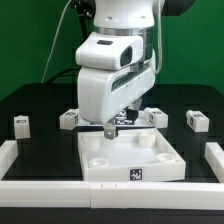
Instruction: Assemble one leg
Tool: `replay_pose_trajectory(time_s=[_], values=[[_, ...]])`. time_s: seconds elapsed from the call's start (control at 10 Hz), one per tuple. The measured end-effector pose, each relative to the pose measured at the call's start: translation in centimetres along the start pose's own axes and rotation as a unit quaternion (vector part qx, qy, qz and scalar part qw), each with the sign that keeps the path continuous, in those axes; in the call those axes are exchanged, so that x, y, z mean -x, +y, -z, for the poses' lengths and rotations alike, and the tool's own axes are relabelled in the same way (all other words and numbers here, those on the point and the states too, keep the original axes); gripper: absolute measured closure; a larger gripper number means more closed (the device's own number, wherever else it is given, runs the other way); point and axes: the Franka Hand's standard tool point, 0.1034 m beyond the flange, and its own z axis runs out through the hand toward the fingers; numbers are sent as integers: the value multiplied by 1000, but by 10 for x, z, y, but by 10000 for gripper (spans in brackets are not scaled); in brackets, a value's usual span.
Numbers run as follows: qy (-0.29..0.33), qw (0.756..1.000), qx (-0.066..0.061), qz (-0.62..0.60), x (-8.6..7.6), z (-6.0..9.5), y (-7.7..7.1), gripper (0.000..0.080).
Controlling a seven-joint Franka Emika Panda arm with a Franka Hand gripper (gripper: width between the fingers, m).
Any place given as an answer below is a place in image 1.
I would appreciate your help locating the white left fence rail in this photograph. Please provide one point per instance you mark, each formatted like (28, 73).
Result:
(8, 154)

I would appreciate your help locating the white right fence rail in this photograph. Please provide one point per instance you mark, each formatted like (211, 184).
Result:
(214, 155)

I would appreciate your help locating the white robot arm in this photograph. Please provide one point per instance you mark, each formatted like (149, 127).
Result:
(118, 61)

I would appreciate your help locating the white square tabletop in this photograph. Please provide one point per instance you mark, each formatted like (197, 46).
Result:
(137, 155)

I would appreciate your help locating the white front fence rail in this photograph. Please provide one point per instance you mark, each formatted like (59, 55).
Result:
(72, 194)

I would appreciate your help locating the marker tag sheet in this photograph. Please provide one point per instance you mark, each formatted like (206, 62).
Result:
(121, 120)

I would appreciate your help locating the white fence rail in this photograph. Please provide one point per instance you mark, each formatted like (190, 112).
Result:
(72, 194)
(214, 155)
(8, 154)

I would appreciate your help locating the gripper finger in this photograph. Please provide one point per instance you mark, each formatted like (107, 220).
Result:
(132, 113)
(110, 131)

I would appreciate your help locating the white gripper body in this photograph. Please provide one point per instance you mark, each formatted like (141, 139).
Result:
(102, 94)

